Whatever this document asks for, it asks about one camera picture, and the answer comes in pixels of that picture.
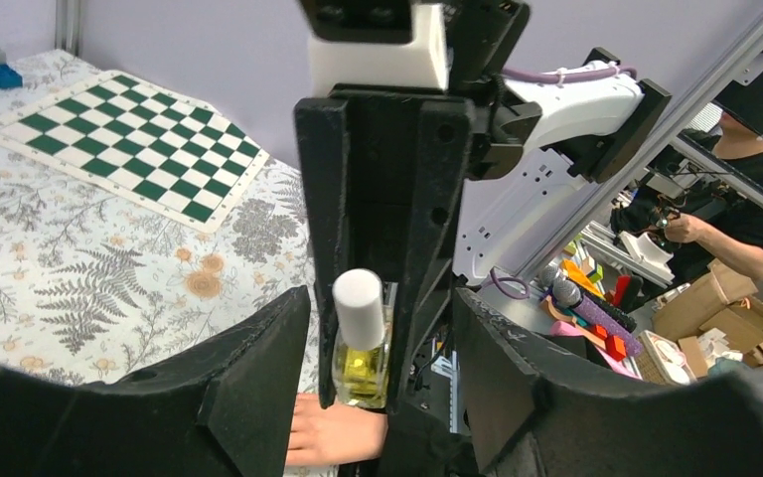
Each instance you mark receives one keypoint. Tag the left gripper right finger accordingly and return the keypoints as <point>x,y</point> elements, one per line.
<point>535,409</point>

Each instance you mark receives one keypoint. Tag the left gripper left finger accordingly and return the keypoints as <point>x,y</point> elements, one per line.
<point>221,408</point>

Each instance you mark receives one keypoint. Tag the seated person in black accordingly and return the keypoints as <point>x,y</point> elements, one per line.
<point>709,221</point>

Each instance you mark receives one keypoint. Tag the green white checkerboard mat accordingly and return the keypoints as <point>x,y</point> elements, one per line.
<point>163,151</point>

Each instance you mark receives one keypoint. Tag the person's hand dark nails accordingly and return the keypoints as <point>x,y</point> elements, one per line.
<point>338,434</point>

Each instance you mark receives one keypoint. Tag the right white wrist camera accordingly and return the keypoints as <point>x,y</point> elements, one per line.
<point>420,63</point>

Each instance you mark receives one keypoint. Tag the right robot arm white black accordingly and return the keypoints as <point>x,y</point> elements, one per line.
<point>549,135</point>

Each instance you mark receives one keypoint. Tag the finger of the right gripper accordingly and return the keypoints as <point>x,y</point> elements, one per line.
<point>443,143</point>
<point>323,142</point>

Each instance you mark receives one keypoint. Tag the floral patterned table cloth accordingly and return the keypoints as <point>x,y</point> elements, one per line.
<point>93,287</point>

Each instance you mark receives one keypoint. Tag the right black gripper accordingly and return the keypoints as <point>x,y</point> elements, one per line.
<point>480,36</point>

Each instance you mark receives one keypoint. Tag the yellow nail polish bottle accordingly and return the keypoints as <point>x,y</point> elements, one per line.
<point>360,365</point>

